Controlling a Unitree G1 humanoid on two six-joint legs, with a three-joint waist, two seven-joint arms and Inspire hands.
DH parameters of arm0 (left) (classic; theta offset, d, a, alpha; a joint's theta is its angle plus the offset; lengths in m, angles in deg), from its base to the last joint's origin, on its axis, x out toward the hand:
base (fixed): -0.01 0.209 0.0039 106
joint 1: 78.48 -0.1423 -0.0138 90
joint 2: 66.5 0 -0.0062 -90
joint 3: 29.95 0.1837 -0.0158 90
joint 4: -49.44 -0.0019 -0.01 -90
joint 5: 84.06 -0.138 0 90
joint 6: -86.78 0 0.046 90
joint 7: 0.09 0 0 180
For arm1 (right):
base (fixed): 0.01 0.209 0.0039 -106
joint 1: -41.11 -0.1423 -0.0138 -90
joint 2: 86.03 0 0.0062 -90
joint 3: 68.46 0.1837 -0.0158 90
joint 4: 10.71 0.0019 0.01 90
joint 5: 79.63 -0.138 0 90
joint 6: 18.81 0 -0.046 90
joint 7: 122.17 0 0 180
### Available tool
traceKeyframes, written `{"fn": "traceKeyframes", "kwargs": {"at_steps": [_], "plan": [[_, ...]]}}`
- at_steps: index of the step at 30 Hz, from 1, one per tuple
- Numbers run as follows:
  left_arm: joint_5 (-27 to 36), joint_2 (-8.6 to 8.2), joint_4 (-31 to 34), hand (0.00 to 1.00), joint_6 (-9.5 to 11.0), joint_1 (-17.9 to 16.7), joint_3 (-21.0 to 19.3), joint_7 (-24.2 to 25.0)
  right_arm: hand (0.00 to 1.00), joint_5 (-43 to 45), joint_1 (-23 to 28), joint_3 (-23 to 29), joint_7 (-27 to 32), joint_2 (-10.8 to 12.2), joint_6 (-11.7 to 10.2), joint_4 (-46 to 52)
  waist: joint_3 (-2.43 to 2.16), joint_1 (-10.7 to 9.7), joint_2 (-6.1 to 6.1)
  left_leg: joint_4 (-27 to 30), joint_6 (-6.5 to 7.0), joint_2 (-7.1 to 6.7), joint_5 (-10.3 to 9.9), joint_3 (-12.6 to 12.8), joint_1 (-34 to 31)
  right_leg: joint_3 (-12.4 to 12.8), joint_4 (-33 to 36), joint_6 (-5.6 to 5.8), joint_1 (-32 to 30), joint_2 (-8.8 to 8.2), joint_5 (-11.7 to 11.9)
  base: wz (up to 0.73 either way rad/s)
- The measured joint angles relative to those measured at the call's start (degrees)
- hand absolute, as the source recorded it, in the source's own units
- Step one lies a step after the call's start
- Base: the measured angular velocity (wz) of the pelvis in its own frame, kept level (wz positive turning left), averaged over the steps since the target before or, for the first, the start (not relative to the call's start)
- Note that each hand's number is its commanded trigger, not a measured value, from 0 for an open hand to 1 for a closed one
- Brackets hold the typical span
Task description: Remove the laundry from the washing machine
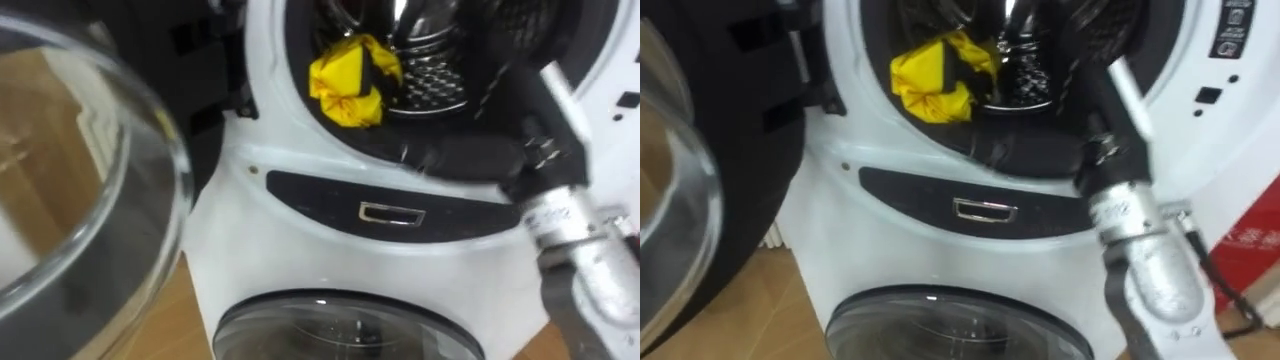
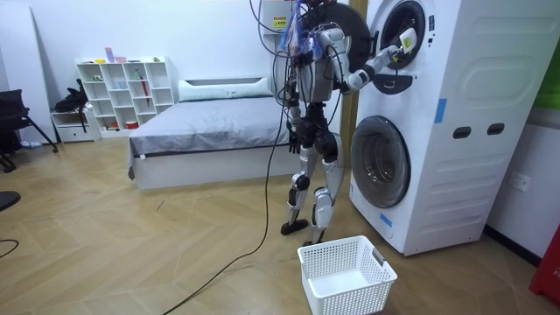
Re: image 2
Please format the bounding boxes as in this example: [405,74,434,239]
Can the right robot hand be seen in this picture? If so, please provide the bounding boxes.
[392,26,418,59]

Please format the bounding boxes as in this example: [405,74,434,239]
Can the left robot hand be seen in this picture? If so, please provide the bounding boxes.
[287,128,304,155]

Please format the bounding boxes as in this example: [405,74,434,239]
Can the robot legs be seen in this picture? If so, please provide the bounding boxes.
[280,101,347,247]

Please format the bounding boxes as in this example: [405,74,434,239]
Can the round dark washer door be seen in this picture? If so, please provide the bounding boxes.
[305,2,374,93]

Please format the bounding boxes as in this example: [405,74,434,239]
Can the robot body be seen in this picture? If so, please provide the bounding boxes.
[291,0,354,106]

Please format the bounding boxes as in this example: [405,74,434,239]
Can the grey bed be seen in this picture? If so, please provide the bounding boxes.
[127,77,347,192]

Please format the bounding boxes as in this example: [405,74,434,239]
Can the pale long pillow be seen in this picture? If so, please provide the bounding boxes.
[178,77,275,103]

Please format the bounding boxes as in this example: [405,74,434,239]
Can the white washing machine tower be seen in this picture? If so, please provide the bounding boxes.
[348,0,560,257]

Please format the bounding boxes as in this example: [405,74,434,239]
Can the white perforated laundry basket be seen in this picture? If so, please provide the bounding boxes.
[297,234,399,315]

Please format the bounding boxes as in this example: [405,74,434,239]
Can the white cube shelf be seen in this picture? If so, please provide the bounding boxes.
[74,55,177,139]

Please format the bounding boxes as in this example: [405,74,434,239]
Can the small white drawer cabinet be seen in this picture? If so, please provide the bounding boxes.
[49,107,102,144]

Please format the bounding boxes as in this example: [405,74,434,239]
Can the black bag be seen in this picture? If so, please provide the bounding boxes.
[53,78,89,114]

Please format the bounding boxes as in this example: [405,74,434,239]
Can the white leaning board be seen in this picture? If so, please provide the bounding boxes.
[0,3,59,144]

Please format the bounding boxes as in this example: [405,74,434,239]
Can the black folding chair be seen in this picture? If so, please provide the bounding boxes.
[0,88,60,173]

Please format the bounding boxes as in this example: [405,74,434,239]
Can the black round base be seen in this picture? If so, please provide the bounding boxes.
[0,190,22,214]

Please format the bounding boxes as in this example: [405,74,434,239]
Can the wooden post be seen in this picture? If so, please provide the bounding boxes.
[339,0,369,170]

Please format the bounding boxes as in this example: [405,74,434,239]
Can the black floor cable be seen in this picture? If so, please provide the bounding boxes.
[160,56,293,315]

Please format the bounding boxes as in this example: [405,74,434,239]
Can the cable bundle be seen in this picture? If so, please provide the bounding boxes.
[248,0,312,59]

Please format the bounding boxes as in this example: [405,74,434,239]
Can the white wall box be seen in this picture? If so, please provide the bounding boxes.
[261,0,295,36]

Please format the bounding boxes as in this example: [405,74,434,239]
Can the white wall socket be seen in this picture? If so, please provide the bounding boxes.
[507,171,532,193]

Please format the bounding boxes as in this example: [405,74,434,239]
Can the thin black cable loop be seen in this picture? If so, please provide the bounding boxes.
[0,238,21,260]

